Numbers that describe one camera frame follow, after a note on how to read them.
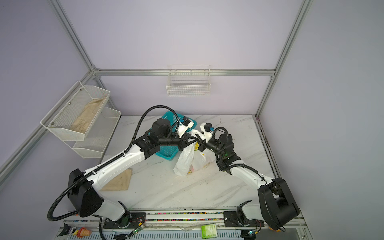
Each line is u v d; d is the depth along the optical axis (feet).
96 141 2.98
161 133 1.92
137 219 2.41
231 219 2.41
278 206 1.37
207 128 2.09
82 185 1.34
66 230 2.26
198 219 2.46
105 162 1.53
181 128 2.08
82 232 2.24
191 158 2.45
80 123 2.48
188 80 3.12
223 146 1.98
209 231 2.26
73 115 2.58
